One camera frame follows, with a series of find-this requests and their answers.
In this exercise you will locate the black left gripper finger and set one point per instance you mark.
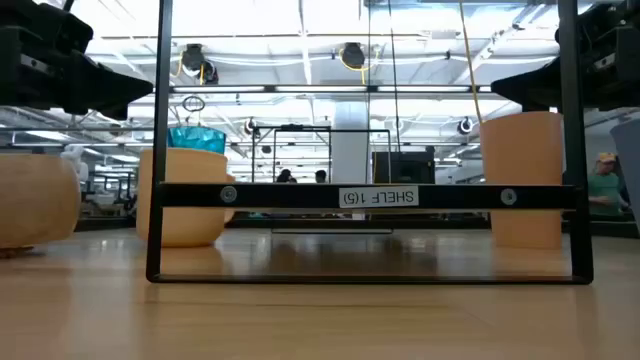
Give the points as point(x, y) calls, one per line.
point(105, 90)

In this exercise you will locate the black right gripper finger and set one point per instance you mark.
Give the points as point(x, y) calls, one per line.
point(535, 90)

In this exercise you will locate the tall peach plastic cup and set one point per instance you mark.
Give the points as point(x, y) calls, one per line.
point(522, 150)

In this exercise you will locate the teal faceted plastic tumbler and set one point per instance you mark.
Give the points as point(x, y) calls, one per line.
point(197, 140)

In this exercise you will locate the pale yellow ribbed mug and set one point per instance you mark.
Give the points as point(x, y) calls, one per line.
point(195, 170)

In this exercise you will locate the wooden kuksa cup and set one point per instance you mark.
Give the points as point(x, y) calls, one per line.
point(35, 200)

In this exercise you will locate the white shelf label sticker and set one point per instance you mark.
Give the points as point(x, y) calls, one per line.
point(378, 196)

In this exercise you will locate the white background figure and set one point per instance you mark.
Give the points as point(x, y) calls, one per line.
point(75, 160)

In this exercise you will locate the person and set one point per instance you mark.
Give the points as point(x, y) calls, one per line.
point(320, 176)
point(286, 176)
point(605, 190)

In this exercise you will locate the black background box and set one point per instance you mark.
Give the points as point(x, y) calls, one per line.
point(402, 167)

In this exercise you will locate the long strip light fixture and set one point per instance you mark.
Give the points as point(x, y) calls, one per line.
point(320, 88)

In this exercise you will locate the black frame wooden shelf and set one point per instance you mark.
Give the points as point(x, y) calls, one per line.
point(300, 196)

